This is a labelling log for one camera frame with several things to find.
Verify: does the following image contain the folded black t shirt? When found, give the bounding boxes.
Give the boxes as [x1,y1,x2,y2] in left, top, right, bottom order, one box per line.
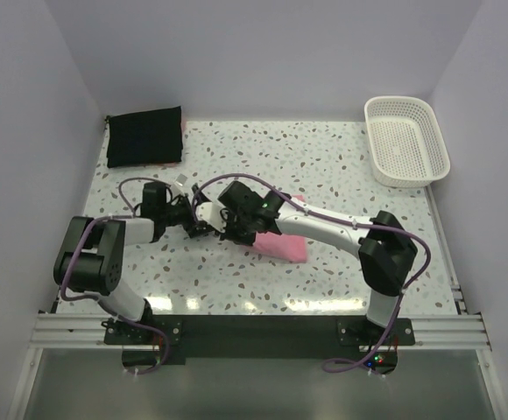
[106,107,183,169]

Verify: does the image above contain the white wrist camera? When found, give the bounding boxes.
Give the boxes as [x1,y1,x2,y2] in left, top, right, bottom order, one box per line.
[170,174,189,198]
[195,202,227,233]

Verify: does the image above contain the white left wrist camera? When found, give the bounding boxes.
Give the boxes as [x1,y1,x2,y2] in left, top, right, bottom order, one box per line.
[170,174,189,198]

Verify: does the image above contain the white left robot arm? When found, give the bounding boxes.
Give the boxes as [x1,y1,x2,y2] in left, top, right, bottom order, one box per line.
[53,177,213,343]

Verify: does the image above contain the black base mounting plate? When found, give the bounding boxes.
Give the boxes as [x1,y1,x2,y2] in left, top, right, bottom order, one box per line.
[102,315,416,370]

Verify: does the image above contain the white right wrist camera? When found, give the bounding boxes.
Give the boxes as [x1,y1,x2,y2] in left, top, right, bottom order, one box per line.
[195,202,227,233]

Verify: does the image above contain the aluminium frame rail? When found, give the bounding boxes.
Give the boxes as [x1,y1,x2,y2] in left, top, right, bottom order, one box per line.
[7,278,507,419]

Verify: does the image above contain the white plastic basket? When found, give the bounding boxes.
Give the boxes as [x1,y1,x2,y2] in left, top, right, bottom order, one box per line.
[363,95,450,188]

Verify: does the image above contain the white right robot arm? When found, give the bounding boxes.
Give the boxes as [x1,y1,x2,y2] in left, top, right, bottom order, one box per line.
[217,180,417,344]

